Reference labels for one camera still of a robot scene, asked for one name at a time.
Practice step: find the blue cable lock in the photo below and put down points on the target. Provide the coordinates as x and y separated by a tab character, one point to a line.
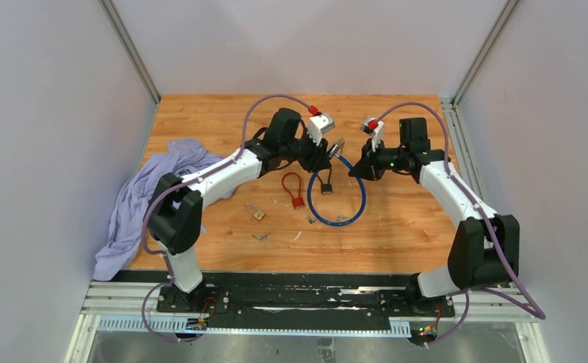
339	222

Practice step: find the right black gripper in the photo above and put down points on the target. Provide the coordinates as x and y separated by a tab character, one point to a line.
366	169

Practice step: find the brass padlock keys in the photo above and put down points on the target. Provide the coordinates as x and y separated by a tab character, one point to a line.
261	237

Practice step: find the aluminium frame rails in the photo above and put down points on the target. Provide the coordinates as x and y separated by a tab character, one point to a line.
132	307

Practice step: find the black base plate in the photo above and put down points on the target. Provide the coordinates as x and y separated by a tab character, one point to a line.
304	301

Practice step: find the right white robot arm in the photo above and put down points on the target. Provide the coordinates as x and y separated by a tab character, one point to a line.
486	245

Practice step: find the brass padlock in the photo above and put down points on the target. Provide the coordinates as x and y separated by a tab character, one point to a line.
253	210

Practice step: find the blue lock keys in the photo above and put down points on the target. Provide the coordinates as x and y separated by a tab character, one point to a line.
339	145

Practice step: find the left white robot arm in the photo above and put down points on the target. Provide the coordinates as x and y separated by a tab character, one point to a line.
174	215

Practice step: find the black cable lock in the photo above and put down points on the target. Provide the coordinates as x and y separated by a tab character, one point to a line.
326	187

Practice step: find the red cable lock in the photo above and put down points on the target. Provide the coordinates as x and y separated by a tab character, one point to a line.
292	184

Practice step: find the lavender cloth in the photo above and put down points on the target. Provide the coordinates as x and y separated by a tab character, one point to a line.
184	156

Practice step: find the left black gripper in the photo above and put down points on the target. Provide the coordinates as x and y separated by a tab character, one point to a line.
320	159

